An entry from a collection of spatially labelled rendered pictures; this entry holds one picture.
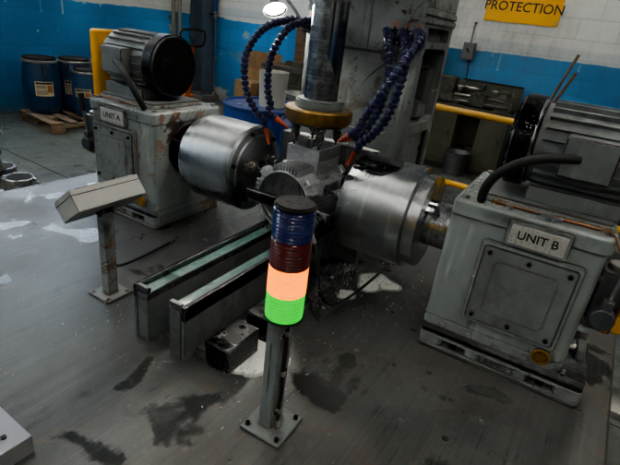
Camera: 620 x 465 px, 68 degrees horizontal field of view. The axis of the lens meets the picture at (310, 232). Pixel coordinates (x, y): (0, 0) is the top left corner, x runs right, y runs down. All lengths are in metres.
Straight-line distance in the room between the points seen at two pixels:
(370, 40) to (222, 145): 0.50
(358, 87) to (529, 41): 4.85
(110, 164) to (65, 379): 0.79
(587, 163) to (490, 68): 5.32
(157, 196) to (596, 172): 1.14
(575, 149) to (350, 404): 0.62
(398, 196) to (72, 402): 0.75
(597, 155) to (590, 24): 5.17
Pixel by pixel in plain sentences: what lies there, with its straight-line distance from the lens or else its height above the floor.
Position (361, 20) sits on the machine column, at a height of 1.46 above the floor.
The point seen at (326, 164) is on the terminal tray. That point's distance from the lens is 1.26.
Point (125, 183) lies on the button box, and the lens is 1.11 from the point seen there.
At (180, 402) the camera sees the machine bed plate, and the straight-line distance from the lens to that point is 0.91.
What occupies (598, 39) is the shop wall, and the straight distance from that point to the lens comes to 6.09.
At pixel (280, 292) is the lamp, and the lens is 0.67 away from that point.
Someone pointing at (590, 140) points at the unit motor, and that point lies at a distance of 0.96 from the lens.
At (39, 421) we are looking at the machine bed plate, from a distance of 0.93.
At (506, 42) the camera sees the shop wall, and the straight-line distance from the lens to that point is 6.22.
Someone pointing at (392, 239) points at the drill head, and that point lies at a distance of 1.06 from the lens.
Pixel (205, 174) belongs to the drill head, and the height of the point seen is 1.03.
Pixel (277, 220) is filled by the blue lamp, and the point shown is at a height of 1.20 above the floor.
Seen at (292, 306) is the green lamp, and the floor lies 1.06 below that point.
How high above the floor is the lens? 1.45
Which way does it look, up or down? 24 degrees down
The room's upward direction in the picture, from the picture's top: 7 degrees clockwise
